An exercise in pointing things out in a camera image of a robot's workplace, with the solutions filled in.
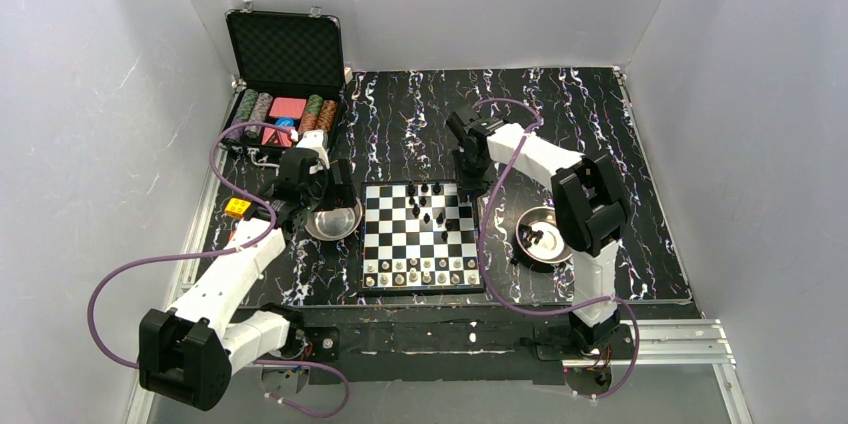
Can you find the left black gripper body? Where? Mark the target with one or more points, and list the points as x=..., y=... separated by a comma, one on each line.
x=337, y=192

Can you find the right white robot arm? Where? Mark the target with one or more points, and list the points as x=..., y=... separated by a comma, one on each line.
x=589, y=202

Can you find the colourful toy block car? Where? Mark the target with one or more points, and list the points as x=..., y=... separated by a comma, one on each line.
x=237, y=208

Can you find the black chess pieces in bowl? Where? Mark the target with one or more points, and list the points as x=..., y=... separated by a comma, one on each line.
x=529, y=236

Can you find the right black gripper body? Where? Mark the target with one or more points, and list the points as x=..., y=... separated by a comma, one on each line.
x=472, y=169

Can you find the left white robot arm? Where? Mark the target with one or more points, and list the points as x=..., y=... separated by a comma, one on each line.
x=190, y=351

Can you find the black poker chip case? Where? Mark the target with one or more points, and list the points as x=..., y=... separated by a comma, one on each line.
x=291, y=55

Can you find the small steel bowl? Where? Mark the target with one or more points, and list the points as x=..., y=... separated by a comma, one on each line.
x=334, y=225

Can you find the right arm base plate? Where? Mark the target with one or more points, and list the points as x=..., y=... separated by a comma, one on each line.
x=560, y=342

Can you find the black and white chessboard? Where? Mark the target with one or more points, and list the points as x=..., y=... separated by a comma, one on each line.
x=418, y=237

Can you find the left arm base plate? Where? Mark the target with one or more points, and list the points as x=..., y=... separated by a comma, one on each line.
x=319, y=344

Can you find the steel bowl with chess pieces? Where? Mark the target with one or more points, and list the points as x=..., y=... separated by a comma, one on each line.
x=553, y=249

